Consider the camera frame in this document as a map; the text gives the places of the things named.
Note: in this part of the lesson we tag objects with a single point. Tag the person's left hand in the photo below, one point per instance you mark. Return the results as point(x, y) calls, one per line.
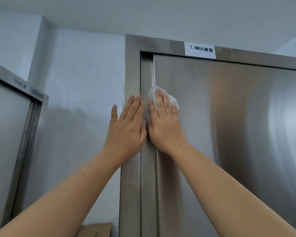
point(124, 135)

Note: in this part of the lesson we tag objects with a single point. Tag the person's right hand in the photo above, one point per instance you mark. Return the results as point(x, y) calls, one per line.
point(165, 130)

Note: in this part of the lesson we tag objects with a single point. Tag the person's right thumb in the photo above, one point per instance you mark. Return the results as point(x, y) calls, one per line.
point(148, 129)

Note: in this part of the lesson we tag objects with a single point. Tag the person's left middle finger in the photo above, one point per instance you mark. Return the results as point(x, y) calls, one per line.
point(135, 106)

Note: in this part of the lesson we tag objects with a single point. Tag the person's right middle finger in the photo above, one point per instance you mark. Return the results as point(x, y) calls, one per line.
point(159, 101)

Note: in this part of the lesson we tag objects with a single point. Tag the person's left thumb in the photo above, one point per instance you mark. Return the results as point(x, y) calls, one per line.
point(144, 135)

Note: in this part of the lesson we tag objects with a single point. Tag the person's left little finger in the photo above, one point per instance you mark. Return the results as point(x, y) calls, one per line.
point(114, 113)

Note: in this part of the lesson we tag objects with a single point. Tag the person's right little finger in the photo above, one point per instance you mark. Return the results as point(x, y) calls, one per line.
point(175, 111)

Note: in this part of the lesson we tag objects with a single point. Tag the white cleaning wipe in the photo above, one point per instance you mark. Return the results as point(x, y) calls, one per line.
point(151, 92)

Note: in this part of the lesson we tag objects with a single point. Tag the person's left forearm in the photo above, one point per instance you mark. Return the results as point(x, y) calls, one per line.
point(61, 194)

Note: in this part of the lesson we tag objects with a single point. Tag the person's right forearm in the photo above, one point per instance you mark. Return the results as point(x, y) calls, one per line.
point(227, 194)

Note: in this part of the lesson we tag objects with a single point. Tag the white paper label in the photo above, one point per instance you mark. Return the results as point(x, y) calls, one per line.
point(199, 50)

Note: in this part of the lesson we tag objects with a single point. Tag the large stainless steel cabinet door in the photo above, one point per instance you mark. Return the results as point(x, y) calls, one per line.
point(236, 133)

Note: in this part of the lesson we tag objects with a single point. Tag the small grey tape label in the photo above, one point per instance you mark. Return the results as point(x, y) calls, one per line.
point(37, 93)

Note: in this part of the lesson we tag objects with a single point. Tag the clear label with grey print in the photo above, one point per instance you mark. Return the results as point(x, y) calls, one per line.
point(20, 84)

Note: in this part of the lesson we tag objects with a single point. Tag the brown cardboard box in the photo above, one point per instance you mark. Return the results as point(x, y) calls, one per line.
point(96, 230)

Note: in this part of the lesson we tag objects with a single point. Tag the small stainless steel cabinet door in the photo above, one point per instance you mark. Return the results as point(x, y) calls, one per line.
point(7, 135)

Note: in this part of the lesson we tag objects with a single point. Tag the large stainless steel cabinet frame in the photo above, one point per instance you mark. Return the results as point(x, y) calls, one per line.
point(132, 71)

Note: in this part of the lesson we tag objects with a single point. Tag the small stainless steel cabinet frame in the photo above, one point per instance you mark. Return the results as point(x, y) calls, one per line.
point(37, 125)

